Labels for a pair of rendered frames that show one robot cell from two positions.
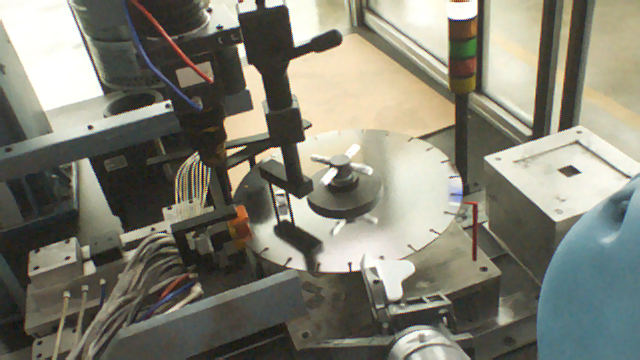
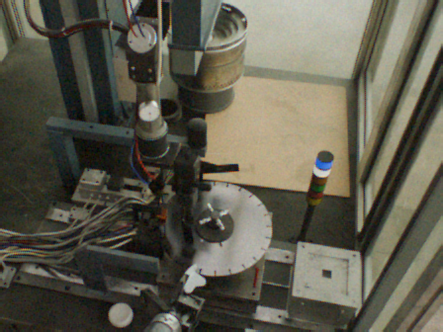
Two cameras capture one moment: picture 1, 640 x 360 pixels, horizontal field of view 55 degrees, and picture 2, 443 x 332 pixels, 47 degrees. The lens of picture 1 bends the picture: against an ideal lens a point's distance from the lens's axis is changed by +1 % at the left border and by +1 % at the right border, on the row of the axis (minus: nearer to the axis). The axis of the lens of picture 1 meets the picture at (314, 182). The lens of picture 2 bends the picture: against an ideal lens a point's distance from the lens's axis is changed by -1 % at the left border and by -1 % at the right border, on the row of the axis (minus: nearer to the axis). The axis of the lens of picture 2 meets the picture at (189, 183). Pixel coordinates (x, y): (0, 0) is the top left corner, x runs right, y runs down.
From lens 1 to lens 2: 80 cm
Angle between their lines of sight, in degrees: 24
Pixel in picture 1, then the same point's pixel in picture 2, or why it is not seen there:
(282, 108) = (185, 194)
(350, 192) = (214, 230)
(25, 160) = (95, 135)
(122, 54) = not seen: hidden behind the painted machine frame
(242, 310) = (132, 262)
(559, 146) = (337, 257)
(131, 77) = (180, 79)
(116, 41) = not seen: hidden behind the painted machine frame
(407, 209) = (229, 253)
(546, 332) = not seen: outside the picture
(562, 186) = (314, 280)
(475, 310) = (242, 306)
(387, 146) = (252, 211)
